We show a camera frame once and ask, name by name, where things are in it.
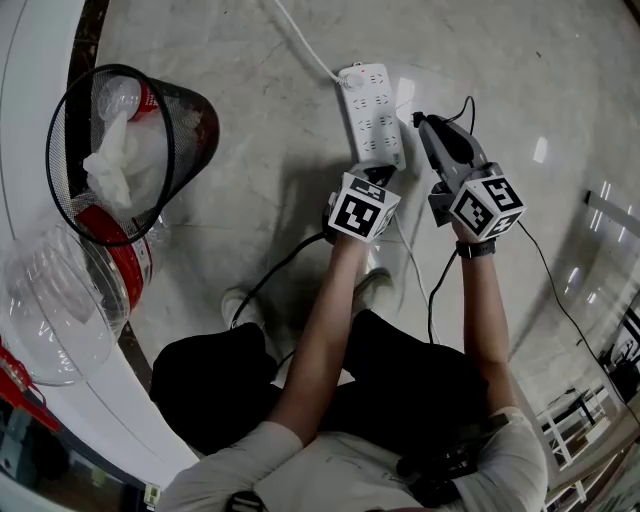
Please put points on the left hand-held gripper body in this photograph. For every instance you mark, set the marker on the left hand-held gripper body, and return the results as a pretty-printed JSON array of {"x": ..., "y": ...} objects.
[{"x": 360, "y": 212}]

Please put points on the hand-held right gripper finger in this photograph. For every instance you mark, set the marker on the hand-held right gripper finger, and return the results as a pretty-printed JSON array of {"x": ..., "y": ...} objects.
[
  {"x": 460, "y": 137},
  {"x": 440, "y": 152}
]

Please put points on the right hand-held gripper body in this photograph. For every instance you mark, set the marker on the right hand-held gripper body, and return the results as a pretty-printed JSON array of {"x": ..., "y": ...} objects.
[{"x": 485, "y": 200}]

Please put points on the white power strip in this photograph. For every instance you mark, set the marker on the white power strip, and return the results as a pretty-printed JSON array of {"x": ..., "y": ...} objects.
[{"x": 372, "y": 120}]

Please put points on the person's left forearm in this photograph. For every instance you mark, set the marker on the person's left forearm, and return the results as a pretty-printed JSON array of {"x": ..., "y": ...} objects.
[{"x": 320, "y": 340}]

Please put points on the person's right forearm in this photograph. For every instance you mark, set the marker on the person's right forearm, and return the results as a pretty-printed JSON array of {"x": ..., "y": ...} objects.
[{"x": 487, "y": 310}]

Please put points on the person's right white shoe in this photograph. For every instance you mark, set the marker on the person's right white shoe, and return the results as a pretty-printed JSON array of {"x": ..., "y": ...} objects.
[{"x": 372, "y": 287}]

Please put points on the person's white shoe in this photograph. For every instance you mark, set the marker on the person's white shoe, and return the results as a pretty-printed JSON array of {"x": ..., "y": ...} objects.
[
  {"x": 372, "y": 287},
  {"x": 240, "y": 302}
]

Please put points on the person's left white shoe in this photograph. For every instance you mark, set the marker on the person's left white shoe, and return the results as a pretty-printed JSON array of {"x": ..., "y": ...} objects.
[{"x": 240, "y": 302}]

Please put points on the black mesh waste bin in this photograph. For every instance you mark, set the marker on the black mesh waste bin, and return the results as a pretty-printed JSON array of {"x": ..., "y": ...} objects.
[{"x": 195, "y": 130}]

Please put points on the person's black shorts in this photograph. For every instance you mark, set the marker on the person's black shorts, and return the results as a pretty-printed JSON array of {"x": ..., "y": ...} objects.
[{"x": 215, "y": 380}]

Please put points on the crumpled white tissue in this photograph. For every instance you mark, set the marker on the crumpled white tissue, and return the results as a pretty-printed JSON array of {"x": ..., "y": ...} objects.
[{"x": 107, "y": 165}]

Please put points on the person's white shirt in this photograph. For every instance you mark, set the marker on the person's white shirt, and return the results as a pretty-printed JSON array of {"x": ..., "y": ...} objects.
[{"x": 340, "y": 475}]

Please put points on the clear bottle with red label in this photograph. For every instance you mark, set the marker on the clear bottle with red label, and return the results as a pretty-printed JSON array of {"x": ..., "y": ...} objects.
[{"x": 120, "y": 97}]

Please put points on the black waist harness gear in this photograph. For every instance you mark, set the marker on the black waist harness gear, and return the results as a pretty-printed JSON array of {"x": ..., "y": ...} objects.
[{"x": 440, "y": 465}]

